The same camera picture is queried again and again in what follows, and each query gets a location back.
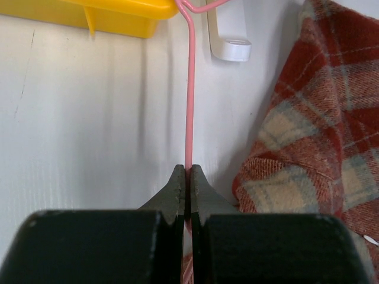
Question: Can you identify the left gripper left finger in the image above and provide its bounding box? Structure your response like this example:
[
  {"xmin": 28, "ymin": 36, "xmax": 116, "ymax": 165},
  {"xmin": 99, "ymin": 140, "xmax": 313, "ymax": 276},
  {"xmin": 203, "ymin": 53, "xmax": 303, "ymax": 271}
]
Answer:
[{"xmin": 1, "ymin": 165, "xmax": 185, "ymax": 283}]

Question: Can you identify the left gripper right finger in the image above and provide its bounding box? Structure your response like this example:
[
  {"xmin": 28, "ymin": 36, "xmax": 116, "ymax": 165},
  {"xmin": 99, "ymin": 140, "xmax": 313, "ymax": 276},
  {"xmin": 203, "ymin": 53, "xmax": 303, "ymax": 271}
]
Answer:
[{"xmin": 190, "ymin": 164, "xmax": 372, "ymax": 283}]

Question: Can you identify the red plaid skirt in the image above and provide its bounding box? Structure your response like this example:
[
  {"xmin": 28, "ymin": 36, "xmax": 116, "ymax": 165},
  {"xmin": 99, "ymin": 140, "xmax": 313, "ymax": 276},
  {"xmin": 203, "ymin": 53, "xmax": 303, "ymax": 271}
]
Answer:
[{"xmin": 180, "ymin": 0, "xmax": 379, "ymax": 284}]

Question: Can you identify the pink wire hanger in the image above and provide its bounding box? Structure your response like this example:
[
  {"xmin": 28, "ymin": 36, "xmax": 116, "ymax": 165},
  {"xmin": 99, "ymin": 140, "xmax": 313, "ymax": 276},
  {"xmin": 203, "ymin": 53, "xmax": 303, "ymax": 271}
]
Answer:
[{"xmin": 174, "ymin": 0, "xmax": 226, "ymax": 284}]

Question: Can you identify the metal clothes rack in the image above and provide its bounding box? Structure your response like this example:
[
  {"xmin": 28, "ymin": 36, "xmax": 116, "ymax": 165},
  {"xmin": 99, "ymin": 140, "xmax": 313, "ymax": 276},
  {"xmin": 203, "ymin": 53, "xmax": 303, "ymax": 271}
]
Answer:
[{"xmin": 207, "ymin": 0, "xmax": 252, "ymax": 62}]

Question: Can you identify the yellow plastic tray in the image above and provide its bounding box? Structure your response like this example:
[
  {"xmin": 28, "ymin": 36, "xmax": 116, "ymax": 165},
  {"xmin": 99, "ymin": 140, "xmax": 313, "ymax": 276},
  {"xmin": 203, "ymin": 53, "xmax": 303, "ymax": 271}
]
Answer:
[{"xmin": 1, "ymin": 0, "xmax": 178, "ymax": 38}]

